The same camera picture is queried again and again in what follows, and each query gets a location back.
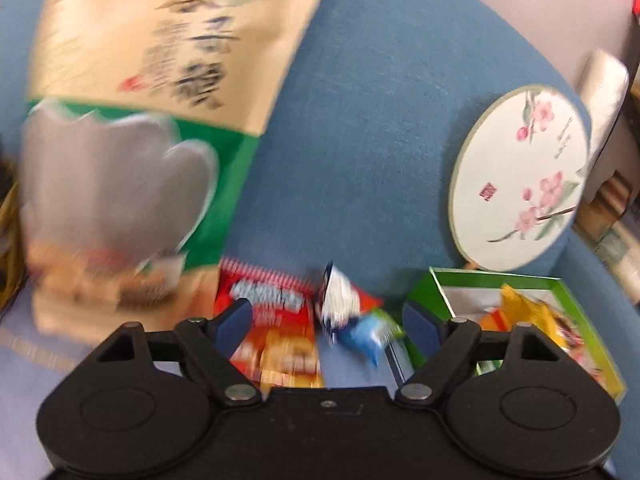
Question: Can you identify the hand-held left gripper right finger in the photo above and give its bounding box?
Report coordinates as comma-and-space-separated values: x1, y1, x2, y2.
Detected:
395, 300, 563, 404

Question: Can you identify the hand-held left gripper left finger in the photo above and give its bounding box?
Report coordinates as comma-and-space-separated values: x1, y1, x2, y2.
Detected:
95, 297, 263, 407

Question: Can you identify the yellow snack bag red label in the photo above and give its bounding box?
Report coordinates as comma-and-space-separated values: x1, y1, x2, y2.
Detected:
214, 257, 326, 389

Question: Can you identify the green cardboard box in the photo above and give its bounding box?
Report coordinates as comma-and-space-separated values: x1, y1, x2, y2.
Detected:
395, 267, 628, 405

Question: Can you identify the blue green snack packet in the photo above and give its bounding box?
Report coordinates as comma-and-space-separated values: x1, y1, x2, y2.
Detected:
339, 309, 407, 369

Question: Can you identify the orange and white snack packet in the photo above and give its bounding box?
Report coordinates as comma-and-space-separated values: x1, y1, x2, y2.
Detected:
319, 262, 384, 343

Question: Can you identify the round floral paper fan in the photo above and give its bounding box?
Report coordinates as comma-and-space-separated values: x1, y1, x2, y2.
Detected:
448, 85, 594, 272

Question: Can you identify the blue sofa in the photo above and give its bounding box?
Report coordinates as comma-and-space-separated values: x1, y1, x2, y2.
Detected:
0, 0, 640, 401

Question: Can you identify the blue plaid blanket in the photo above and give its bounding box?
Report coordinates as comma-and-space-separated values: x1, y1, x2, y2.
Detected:
0, 285, 401, 461

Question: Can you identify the large beige green snack bag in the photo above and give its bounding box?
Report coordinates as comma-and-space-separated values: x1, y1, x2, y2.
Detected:
19, 0, 342, 337

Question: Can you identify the black metal shelf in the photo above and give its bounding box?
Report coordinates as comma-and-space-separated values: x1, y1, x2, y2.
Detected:
572, 85, 640, 306

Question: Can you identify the yellow wicker basket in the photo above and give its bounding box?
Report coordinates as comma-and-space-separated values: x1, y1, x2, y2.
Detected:
0, 180, 27, 311

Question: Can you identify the clear plastic bag roll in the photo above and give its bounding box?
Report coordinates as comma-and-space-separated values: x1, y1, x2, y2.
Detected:
575, 50, 631, 202

